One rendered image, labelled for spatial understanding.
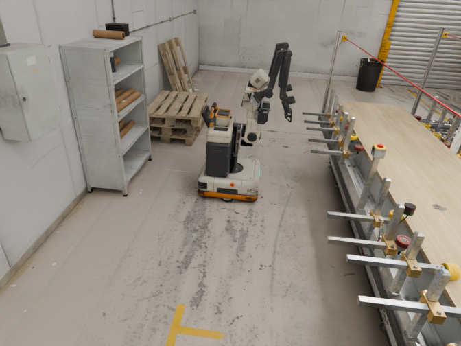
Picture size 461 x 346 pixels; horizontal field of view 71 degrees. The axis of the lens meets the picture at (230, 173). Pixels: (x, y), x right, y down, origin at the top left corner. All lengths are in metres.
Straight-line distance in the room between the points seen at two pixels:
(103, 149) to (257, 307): 2.16
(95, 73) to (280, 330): 2.64
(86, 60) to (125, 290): 2.01
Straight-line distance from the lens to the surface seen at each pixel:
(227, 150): 3.34
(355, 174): 3.25
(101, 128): 3.49
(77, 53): 3.35
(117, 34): 3.71
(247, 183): 3.47
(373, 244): 2.06
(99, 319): 2.68
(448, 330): 2.04
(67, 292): 2.91
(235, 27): 9.30
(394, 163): 2.98
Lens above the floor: 2.09
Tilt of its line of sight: 30 degrees down
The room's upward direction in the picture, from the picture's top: 3 degrees clockwise
